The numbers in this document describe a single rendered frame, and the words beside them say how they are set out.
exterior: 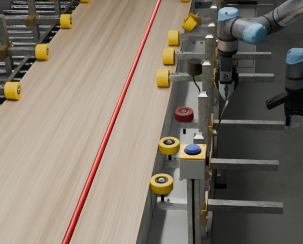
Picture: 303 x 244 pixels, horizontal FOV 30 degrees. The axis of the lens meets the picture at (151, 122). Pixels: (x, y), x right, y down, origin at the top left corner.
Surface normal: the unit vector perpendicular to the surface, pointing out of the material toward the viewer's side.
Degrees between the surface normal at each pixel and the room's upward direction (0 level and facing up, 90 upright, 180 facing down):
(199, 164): 90
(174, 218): 0
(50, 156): 0
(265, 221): 0
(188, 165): 90
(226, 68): 34
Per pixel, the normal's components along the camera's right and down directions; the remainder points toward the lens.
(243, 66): -0.13, 0.49
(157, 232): -0.05, -0.87
